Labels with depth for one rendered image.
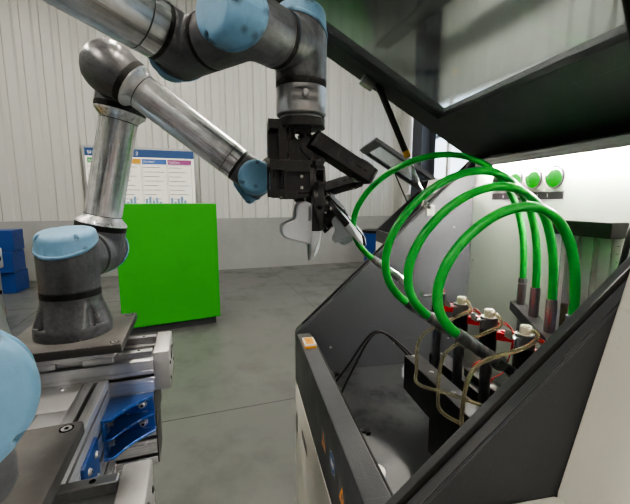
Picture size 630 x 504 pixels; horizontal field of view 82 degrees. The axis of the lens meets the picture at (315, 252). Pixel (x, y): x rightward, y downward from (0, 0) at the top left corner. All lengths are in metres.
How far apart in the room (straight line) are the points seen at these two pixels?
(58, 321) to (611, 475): 0.91
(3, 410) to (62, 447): 0.26
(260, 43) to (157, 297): 3.60
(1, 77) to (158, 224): 4.59
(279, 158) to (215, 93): 6.86
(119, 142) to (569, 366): 0.96
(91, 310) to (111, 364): 0.12
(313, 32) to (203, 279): 3.57
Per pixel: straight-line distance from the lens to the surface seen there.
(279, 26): 0.52
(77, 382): 0.95
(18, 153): 7.60
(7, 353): 0.30
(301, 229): 0.54
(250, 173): 0.79
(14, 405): 0.32
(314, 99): 0.55
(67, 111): 7.49
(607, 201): 0.89
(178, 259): 3.92
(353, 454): 0.62
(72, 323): 0.91
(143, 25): 0.56
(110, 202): 1.01
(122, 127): 1.01
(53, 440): 0.59
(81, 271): 0.90
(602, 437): 0.55
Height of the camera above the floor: 1.33
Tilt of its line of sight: 8 degrees down
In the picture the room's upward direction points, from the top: straight up
